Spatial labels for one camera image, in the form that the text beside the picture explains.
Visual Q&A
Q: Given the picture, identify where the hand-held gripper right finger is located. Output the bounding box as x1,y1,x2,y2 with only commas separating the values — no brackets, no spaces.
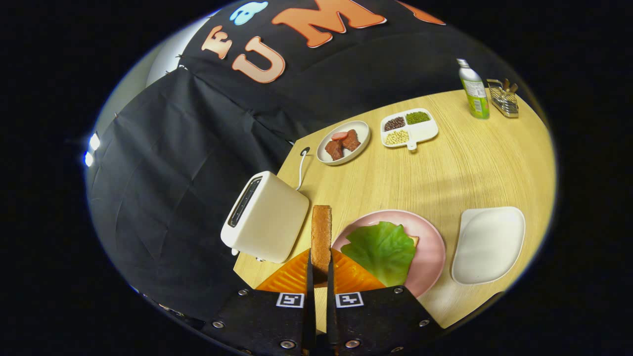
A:
325,248,443,356

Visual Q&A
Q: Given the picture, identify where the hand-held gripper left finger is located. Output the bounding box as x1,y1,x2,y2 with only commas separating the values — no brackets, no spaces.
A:
213,248,317,356

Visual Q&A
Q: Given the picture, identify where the toasted bread slice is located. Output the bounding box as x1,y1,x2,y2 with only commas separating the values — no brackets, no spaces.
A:
311,205,332,285

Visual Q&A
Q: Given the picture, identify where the green lettuce leaf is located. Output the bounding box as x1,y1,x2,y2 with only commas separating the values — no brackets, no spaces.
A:
341,221,417,288

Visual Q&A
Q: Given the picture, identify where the white toaster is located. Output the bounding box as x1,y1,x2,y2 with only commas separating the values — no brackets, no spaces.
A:
221,171,310,264

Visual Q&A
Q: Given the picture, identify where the pink round plate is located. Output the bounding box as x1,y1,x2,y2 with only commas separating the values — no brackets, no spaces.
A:
331,210,447,298

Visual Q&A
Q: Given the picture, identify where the white square plate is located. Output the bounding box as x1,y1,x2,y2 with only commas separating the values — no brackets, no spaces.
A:
451,206,526,285

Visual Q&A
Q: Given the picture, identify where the white oval plate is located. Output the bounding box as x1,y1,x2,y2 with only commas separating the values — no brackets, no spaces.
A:
316,121,371,166

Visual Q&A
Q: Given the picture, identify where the black backdrop cloth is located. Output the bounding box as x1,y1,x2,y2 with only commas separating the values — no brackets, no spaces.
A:
87,0,544,322

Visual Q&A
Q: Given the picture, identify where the white divided dish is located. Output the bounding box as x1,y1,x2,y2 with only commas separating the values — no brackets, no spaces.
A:
380,108,439,150

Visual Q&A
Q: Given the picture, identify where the green bottle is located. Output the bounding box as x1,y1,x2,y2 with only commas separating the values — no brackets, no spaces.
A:
456,58,490,120

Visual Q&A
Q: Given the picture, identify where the metal wire utensil holder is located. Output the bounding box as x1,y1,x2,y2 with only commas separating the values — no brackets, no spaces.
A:
487,78,520,118

